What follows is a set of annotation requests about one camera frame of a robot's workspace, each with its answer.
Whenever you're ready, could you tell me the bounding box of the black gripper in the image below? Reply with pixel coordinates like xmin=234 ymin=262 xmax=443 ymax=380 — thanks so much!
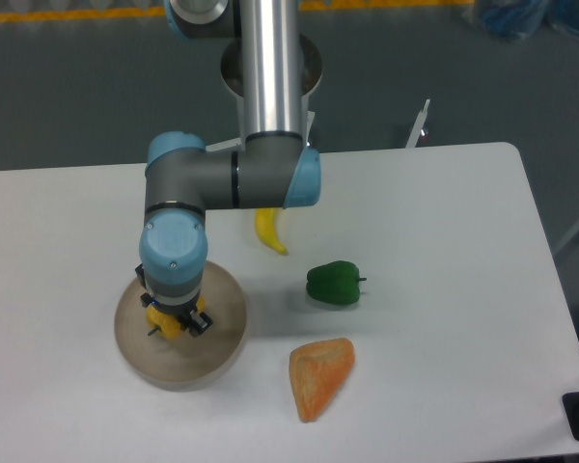
xmin=135 ymin=263 xmax=213 ymax=337

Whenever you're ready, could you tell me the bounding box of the yellow toy bell pepper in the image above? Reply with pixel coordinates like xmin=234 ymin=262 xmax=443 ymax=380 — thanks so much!
xmin=145 ymin=296 xmax=206 ymax=340

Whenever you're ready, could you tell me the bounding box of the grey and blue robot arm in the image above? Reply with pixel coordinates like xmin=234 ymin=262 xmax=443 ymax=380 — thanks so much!
xmin=136 ymin=1 xmax=322 ymax=339

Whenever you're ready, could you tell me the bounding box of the beige round plate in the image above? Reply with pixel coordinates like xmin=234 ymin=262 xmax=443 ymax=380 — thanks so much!
xmin=114 ymin=261 xmax=248 ymax=391

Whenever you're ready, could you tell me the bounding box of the green toy bell pepper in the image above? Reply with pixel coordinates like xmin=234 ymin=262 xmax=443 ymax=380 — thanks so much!
xmin=306 ymin=260 xmax=367 ymax=306

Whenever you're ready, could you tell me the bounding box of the yellow toy banana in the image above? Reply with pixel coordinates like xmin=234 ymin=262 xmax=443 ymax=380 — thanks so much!
xmin=255 ymin=208 xmax=288 ymax=256

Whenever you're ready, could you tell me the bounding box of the orange toy bread wedge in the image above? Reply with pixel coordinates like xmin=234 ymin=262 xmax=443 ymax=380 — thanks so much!
xmin=289 ymin=338 xmax=355 ymax=422

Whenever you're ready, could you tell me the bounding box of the blue plastic bag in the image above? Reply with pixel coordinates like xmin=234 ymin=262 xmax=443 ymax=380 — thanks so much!
xmin=471 ymin=0 xmax=579 ymax=41

